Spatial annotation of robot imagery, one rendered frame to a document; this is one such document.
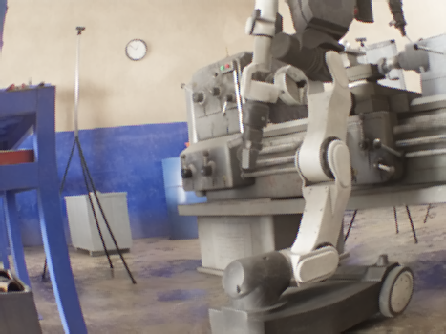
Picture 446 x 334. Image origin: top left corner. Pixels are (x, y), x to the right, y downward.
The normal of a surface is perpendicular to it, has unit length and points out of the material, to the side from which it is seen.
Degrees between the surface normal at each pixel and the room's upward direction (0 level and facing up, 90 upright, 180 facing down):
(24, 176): 90
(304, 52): 112
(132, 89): 90
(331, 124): 90
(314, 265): 90
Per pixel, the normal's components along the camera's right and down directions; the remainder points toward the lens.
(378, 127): -0.83, 0.07
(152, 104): 0.54, -0.07
